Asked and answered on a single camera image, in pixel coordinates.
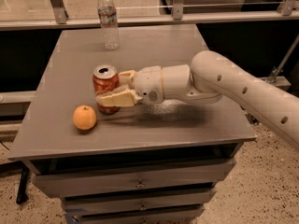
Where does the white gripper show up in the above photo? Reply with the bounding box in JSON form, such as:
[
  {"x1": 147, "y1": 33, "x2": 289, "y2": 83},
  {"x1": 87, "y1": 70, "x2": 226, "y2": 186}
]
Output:
[{"x1": 96, "y1": 66, "x2": 164, "y2": 107}]

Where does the red coke can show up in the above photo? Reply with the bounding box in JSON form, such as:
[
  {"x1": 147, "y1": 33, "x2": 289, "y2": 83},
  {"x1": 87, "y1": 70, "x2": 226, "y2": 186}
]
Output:
[{"x1": 92, "y1": 64, "x2": 121, "y2": 115}]

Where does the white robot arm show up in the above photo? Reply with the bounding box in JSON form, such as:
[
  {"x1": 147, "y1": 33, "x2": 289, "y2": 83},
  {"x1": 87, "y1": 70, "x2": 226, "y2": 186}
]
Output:
[{"x1": 96, "y1": 50, "x2": 299, "y2": 149}]

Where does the orange fruit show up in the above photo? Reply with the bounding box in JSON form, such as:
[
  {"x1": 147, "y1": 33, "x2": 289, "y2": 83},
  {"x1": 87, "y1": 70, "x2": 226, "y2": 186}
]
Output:
[{"x1": 73, "y1": 105, "x2": 97, "y2": 130}]

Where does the clear plastic water bottle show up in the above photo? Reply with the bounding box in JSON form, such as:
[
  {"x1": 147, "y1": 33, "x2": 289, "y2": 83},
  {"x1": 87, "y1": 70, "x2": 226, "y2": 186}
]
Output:
[{"x1": 97, "y1": 0, "x2": 120, "y2": 50}]

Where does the grey drawer cabinet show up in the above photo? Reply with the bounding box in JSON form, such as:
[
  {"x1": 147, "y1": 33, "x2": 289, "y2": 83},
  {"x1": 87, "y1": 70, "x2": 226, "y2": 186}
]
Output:
[{"x1": 7, "y1": 23, "x2": 257, "y2": 224}]

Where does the top grey drawer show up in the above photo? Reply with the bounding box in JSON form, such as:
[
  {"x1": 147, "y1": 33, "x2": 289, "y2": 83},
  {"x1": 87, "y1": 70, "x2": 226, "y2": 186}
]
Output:
[{"x1": 33, "y1": 158, "x2": 235, "y2": 198}]

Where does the grey drawer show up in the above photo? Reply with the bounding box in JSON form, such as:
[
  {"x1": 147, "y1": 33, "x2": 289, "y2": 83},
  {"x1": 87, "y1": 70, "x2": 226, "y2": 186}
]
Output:
[
  {"x1": 63, "y1": 189, "x2": 216, "y2": 216},
  {"x1": 78, "y1": 205, "x2": 203, "y2": 224},
  {"x1": 33, "y1": 158, "x2": 235, "y2": 198}
]

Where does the middle grey drawer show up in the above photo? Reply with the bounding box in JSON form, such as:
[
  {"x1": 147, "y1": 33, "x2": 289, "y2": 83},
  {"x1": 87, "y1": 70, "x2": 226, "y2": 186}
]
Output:
[{"x1": 63, "y1": 189, "x2": 216, "y2": 216}]

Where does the bottom grey drawer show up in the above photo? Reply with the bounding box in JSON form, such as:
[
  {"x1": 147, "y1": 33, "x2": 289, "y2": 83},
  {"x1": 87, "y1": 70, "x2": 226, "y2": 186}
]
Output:
[{"x1": 78, "y1": 205, "x2": 203, "y2": 224}]

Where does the black stand leg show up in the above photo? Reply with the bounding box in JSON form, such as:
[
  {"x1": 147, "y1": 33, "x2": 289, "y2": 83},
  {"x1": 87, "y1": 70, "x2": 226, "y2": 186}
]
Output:
[{"x1": 16, "y1": 166, "x2": 29, "y2": 204}]

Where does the metal railing frame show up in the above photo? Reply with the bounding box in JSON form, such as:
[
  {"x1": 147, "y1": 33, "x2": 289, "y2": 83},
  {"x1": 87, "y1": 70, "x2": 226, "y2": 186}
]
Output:
[{"x1": 0, "y1": 0, "x2": 299, "y2": 31}]

